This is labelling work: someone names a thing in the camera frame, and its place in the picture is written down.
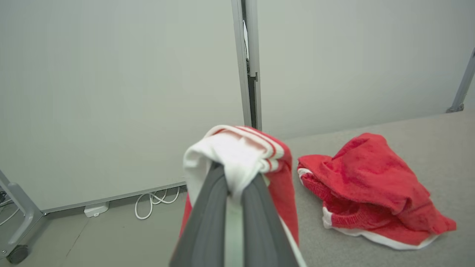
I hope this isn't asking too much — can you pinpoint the long white floor cable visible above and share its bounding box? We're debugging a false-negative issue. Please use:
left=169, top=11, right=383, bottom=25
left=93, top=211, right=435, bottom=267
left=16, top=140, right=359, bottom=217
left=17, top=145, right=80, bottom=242
left=0, top=207, right=20, bottom=227

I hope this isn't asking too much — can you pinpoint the white power adapter box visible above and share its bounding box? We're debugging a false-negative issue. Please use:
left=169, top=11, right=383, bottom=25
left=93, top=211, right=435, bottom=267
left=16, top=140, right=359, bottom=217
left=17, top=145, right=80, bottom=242
left=83, top=201, right=110, bottom=218

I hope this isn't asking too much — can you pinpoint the red white striped garment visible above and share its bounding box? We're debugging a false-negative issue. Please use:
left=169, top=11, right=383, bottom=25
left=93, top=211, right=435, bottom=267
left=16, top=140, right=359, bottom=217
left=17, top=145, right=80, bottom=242
left=178, top=125, right=308, bottom=267

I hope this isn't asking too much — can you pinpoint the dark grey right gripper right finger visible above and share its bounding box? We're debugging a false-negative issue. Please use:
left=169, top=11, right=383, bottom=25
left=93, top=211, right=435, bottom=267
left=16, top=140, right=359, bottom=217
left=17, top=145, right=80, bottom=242
left=241, top=174, right=299, bottom=267

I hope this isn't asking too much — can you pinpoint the grey metal frame leg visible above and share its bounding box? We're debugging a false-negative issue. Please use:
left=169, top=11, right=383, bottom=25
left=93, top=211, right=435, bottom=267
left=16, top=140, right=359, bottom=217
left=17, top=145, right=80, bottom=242
left=446, top=47, right=475, bottom=113

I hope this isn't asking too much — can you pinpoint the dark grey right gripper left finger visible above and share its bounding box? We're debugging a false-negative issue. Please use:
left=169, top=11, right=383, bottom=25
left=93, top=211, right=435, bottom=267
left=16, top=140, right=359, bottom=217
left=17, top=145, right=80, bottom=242
left=169, top=162, right=229, bottom=267

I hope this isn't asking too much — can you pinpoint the coiled white cable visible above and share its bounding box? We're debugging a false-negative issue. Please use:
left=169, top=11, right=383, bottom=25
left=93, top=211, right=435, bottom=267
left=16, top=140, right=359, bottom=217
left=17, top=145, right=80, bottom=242
left=134, top=186, right=181, bottom=220

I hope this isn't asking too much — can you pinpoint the black caster wheel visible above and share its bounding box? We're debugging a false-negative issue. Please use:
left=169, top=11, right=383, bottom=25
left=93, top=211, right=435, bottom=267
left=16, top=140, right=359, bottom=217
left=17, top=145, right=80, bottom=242
left=6, top=244, right=30, bottom=265

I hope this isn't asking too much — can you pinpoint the grey partition foot with caster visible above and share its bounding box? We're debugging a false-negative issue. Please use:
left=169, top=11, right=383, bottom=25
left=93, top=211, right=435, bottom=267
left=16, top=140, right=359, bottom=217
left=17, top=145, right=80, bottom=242
left=0, top=170, right=47, bottom=260

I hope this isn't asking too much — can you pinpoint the red knit garment white trim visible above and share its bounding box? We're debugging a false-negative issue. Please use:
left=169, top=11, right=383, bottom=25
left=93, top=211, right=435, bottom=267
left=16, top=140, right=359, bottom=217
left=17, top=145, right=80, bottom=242
left=297, top=132, right=457, bottom=250

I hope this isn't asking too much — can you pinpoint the wide white partition panel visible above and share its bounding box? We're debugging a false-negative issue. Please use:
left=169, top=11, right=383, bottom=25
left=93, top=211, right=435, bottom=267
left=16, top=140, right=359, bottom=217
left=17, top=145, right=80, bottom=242
left=0, top=0, right=253, bottom=214

